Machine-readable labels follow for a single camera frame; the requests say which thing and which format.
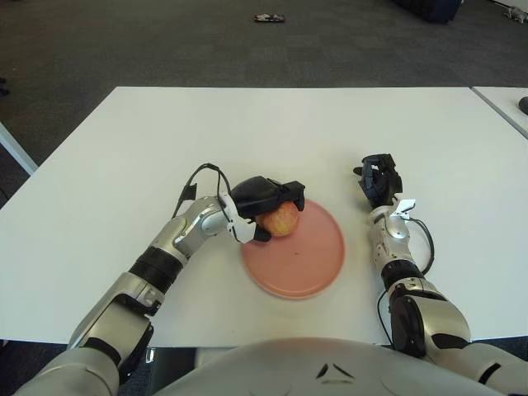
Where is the red yellow apple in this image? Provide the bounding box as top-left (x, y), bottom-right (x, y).
top-left (257, 200), bottom-right (300, 238)

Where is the white wrist connector block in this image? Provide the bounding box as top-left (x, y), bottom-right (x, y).
top-left (218, 191), bottom-right (257, 243)
top-left (391, 198), bottom-right (417, 219)

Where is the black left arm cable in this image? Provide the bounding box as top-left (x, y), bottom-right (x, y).
top-left (171, 163), bottom-right (230, 219)

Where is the silver robot torso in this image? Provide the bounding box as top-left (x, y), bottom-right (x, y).
top-left (152, 337), bottom-right (496, 396)

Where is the white left wrist connector block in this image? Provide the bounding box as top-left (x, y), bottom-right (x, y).
top-left (218, 191), bottom-right (257, 243)

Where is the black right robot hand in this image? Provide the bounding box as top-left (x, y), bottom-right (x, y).
top-left (352, 153), bottom-right (403, 210)

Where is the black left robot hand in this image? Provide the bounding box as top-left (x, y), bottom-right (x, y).
top-left (229, 176), bottom-right (307, 244)

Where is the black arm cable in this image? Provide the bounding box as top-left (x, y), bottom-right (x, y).
top-left (171, 163), bottom-right (230, 219)
top-left (377, 216), bottom-right (436, 343)

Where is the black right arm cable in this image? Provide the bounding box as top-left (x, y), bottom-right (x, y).
top-left (377, 216), bottom-right (436, 343)

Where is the black bag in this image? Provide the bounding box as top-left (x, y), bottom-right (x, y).
top-left (391, 0), bottom-right (461, 24)

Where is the pink round plate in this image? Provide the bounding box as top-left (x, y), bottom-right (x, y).
top-left (241, 200), bottom-right (347, 300)

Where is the white right wrist connector block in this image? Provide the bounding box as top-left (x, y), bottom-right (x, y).
top-left (391, 198), bottom-right (417, 219)

